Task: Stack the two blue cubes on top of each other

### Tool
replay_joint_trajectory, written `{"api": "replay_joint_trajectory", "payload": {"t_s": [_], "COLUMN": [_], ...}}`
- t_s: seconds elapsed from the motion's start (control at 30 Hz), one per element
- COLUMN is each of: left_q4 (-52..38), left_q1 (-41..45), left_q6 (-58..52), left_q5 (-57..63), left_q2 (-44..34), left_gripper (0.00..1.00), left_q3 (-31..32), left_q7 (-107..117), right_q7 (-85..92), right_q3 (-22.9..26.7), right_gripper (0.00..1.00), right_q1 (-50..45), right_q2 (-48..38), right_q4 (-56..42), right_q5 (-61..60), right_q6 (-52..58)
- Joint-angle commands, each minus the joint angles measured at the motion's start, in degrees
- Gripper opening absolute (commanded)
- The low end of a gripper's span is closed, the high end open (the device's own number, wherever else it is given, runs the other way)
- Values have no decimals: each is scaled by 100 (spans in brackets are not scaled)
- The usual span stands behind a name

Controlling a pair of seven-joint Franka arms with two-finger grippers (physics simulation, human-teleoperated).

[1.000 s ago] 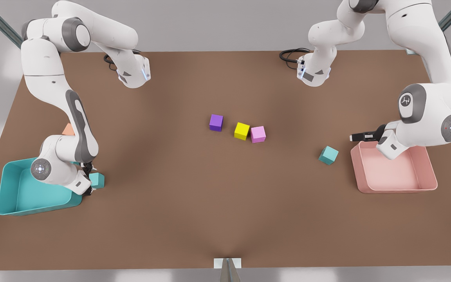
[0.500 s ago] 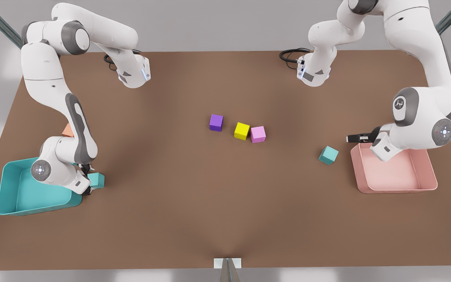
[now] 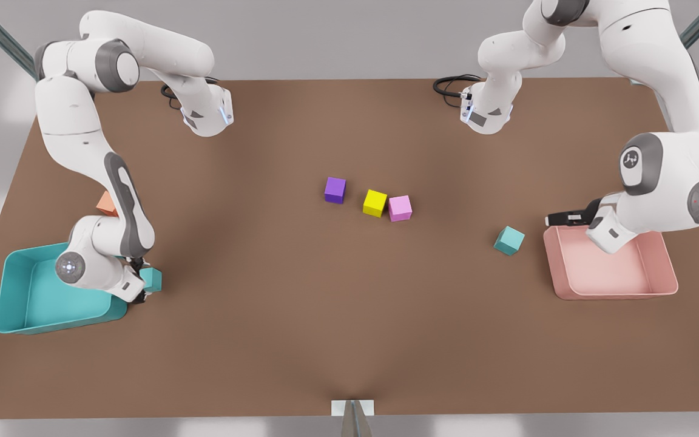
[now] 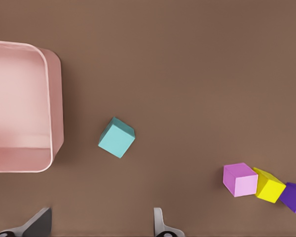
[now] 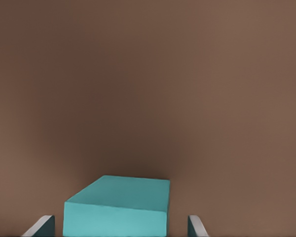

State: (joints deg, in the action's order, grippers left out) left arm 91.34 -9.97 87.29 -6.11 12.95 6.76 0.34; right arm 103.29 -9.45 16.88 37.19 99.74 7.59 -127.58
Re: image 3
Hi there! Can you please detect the pink cube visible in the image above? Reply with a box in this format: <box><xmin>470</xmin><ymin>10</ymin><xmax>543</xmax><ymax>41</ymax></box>
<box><xmin>388</xmin><ymin>195</ymin><xmax>413</xmax><ymax>223</ymax></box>

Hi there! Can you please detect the orange cube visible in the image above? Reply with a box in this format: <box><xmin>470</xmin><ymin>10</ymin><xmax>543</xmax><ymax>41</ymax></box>
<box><xmin>95</xmin><ymin>191</ymin><xmax>120</xmax><ymax>218</ymax></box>

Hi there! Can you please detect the purple cube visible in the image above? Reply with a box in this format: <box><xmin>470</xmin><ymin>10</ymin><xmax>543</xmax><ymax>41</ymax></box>
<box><xmin>324</xmin><ymin>177</ymin><xmax>347</xmax><ymax>205</ymax></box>

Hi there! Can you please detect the teal blue cube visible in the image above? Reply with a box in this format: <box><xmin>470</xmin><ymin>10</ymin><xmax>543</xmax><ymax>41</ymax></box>
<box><xmin>140</xmin><ymin>267</ymin><xmax>163</xmax><ymax>294</ymax></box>
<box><xmin>494</xmin><ymin>226</ymin><xmax>525</xmax><ymax>256</ymax></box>

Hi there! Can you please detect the teal plastic tray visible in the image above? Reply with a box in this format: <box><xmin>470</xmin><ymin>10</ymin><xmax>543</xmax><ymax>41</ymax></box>
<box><xmin>0</xmin><ymin>242</ymin><xmax>129</xmax><ymax>335</ymax></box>

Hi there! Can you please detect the pale post foot plate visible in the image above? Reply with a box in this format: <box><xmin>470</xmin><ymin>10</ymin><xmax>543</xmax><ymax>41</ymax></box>
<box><xmin>331</xmin><ymin>400</ymin><xmax>375</xmax><ymax>417</ymax></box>

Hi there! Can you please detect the black cable loop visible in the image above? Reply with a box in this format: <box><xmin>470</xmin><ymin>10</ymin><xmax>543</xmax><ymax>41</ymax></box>
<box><xmin>433</xmin><ymin>74</ymin><xmax>485</xmax><ymax>110</ymax></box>
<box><xmin>161</xmin><ymin>76</ymin><xmax>219</xmax><ymax>111</ymax></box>

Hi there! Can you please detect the yellow cube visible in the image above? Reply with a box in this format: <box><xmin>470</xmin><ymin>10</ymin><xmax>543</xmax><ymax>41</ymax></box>
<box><xmin>362</xmin><ymin>189</ymin><xmax>388</xmax><ymax>218</ymax></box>

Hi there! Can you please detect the pink plastic tray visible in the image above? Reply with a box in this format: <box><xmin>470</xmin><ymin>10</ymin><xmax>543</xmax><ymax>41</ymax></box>
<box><xmin>543</xmin><ymin>225</ymin><xmax>679</xmax><ymax>301</ymax></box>

